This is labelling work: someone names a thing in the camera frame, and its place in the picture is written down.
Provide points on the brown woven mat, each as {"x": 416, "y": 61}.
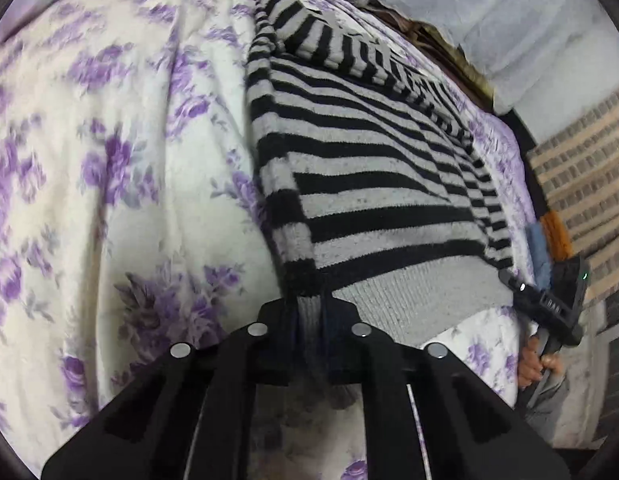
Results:
{"x": 427, "y": 39}

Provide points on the black grey striped sweater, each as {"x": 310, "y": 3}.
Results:
{"x": 373, "y": 191}

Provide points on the orange folded cloth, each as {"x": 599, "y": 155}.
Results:
{"x": 558, "y": 239}

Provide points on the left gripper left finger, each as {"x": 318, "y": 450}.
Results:
{"x": 189, "y": 414}

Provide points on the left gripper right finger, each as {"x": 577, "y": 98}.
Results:
{"x": 427, "y": 415}

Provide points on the white lace cover cloth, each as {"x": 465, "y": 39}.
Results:
{"x": 516, "y": 44}

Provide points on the purple floral bed quilt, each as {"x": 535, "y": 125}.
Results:
{"x": 129, "y": 212}

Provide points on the person right hand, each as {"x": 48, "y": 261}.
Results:
{"x": 532, "y": 366}

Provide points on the blue folded cloth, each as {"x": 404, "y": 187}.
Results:
{"x": 540, "y": 255}

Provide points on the beige checked curtain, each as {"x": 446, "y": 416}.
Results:
{"x": 578, "y": 170}

